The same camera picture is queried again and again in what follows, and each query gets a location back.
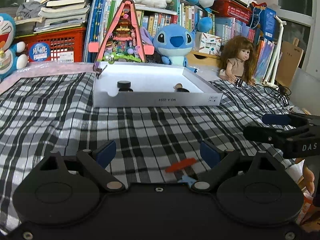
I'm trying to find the black round lid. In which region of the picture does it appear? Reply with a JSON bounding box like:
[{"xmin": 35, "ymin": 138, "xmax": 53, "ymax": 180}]
[{"xmin": 118, "ymin": 88, "xmax": 133, "ymax": 92}]

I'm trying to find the black round puck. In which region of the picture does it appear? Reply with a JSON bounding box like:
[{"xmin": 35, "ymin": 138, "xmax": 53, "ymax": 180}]
[{"xmin": 117, "ymin": 80, "xmax": 131, "ymax": 89}]

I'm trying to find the brown walnut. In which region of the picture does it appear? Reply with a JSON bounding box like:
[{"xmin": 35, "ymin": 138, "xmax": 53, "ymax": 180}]
[{"xmin": 174, "ymin": 83, "xmax": 183, "ymax": 92}]

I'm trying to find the white lamp stand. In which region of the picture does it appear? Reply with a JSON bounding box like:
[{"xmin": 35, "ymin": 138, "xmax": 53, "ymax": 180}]
[{"xmin": 262, "ymin": 15, "xmax": 287, "ymax": 88}]

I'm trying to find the brown cardboard board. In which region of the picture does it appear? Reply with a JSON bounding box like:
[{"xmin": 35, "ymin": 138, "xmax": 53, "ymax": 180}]
[{"xmin": 276, "ymin": 41, "xmax": 304, "ymax": 87}]

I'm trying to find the brown haired doll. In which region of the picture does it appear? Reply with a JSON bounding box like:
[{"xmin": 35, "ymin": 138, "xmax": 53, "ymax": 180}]
[{"xmin": 219, "ymin": 36, "xmax": 257, "ymax": 86}]

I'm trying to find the black white plaid cloth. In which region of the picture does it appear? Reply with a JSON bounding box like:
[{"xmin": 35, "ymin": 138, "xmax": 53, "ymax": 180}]
[{"xmin": 1, "ymin": 73, "xmax": 294, "ymax": 232}]

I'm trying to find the white shallow cardboard box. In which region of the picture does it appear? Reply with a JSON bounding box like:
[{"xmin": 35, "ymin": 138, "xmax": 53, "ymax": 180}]
[{"xmin": 93, "ymin": 62, "xmax": 223, "ymax": 108}]

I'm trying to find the binder clip on box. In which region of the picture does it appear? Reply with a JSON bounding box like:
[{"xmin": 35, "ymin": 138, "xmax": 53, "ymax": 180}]
[{"xmin": 93, "ymin": 62, "xmax": 107, "ymax": 79}]

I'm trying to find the blue paper bag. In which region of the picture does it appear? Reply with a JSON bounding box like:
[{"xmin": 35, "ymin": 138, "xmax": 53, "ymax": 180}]
[{"xmin": 249, "ymin": 2, "xmax": 276, "ymax": 41}]

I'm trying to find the wooden drawer box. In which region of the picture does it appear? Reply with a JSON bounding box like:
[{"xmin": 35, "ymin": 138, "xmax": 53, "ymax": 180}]
[{"xmin": 186, "ymin": 50, "xmax": 220, "ymax": 67}]

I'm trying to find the white pencil pattern box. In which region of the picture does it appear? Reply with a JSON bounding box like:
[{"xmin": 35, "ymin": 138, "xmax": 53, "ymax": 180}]
[{"xmin": 195, "ymin": 31, "xmax": 222, "ymax": 56}]

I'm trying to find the red plastic crate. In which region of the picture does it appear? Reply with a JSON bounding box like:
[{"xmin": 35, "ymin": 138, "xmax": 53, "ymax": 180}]
[{"xmin": 15, "ymin": 27, "xmax": 86, "ymax": 63}]

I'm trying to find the pink triangular diorama house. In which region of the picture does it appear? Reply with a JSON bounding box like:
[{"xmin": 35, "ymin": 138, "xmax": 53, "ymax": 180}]
[{"xmin": 88, "ymin": 0, "xmax": 154, "ymax": 66}]

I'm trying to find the red basket on shelf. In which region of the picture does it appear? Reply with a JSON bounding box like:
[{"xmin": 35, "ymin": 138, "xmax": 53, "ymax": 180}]
[{"xmin": 213, "ymin": 0, "xmax": 252, "ymax": 24}]

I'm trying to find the Stitch plush toy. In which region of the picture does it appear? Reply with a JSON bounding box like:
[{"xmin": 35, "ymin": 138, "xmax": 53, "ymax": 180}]
[{"xmin": 140, "ymin": 23, "xmax": 197, "ymax": 73}]

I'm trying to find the Doraemon plush toy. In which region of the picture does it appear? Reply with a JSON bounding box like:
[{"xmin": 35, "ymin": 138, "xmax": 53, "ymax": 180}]
[{"xmin": 0, "ymin": 13, "xmax": 28, "ymax": 82}]

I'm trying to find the row of books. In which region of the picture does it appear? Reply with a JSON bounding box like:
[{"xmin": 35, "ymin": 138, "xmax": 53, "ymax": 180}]
[{"xmin": 83, "ymin": 0, "xmax": 276, "ymax": 83}]

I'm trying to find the stack of books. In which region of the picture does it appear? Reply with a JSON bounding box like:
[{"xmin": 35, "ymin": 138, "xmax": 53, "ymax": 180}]
[{"xmin": 14, "ymin": 0, "xmax": 95, "ymax": 36}]

